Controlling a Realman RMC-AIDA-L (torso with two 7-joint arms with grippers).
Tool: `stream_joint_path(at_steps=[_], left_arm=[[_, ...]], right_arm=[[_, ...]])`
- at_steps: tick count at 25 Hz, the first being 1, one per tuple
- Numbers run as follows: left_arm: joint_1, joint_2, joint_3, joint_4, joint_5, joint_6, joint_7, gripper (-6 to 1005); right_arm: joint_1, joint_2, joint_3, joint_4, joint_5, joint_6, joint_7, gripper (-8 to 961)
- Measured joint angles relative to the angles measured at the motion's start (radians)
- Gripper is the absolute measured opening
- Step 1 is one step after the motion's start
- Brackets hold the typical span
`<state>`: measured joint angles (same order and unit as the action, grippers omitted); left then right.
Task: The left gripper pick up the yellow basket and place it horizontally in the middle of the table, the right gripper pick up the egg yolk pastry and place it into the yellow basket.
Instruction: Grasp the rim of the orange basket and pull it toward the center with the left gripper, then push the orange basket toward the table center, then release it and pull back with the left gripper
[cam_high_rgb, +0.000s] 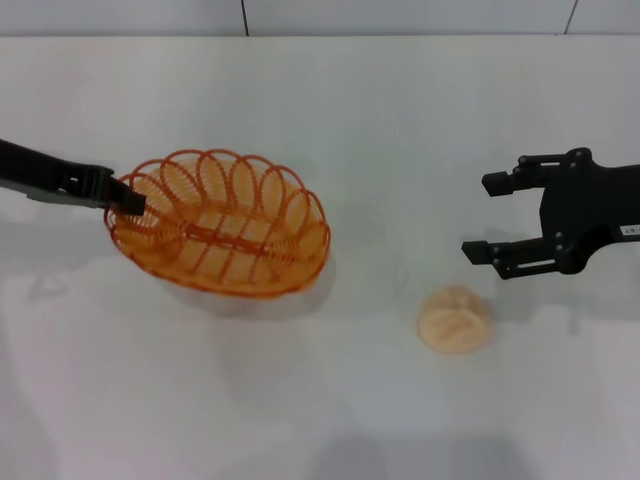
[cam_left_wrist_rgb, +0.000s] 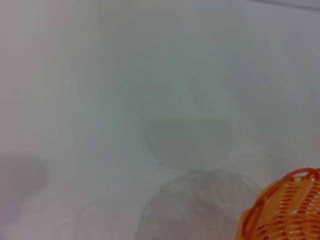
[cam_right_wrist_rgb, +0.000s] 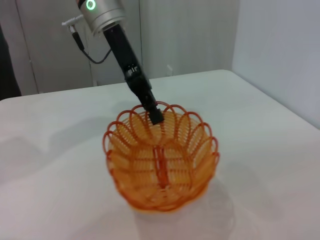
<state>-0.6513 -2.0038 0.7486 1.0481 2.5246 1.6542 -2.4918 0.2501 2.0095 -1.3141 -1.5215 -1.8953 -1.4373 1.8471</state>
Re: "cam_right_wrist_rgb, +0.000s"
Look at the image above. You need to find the orange wire oval basket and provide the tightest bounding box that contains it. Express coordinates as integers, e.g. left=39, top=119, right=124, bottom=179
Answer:
left=103, top=101, right=221, bottom=214

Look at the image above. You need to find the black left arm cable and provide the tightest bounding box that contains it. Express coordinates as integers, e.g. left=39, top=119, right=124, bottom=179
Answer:
left=61, top=14, right=114, bottom=65

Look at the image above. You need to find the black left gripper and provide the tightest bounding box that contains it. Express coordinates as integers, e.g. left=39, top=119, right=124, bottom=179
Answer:
left=103, top=24, right=166, bottom=126

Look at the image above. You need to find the grey panelled cabinet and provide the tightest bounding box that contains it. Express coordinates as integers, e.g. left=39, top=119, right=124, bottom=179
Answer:
left=0, top=0, right=142, bottom=97

